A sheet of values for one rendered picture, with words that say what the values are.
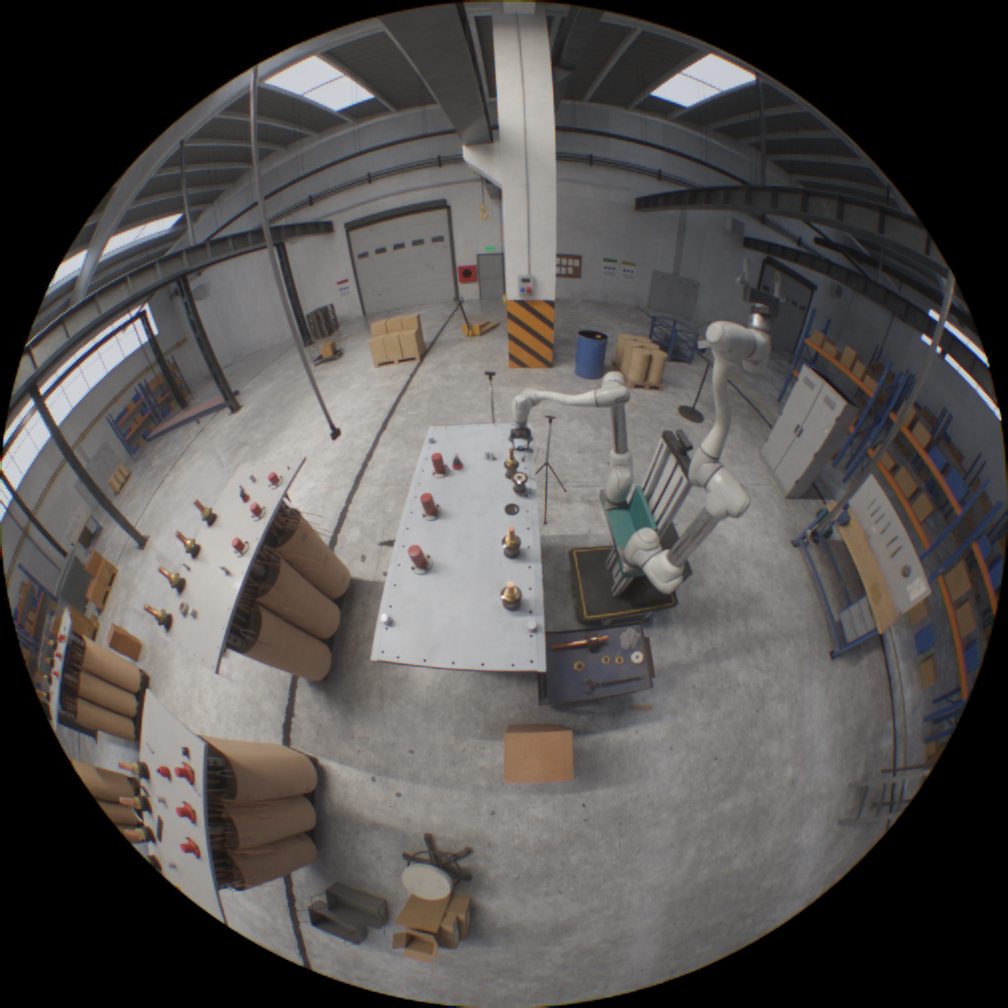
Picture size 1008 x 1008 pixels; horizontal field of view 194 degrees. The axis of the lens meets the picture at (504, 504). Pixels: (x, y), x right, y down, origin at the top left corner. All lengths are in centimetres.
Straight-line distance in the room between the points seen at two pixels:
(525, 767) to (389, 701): 151
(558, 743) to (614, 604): 133
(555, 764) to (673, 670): 163
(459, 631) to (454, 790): 178
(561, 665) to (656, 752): 151
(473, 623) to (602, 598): 148
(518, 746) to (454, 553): 111
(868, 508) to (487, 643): 491
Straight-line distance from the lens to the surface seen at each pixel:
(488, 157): 628
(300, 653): 257
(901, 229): 658
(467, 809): 284
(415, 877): 272
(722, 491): 127
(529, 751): 175
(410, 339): 735
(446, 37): 326
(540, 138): 629
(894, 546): 495
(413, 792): 290
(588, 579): 264
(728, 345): 101
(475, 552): 150
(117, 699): 601
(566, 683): 180
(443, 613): 139
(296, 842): 325
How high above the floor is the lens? 265
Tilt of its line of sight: 50 degrees down
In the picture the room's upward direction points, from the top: 3 degrees counter-clockwise
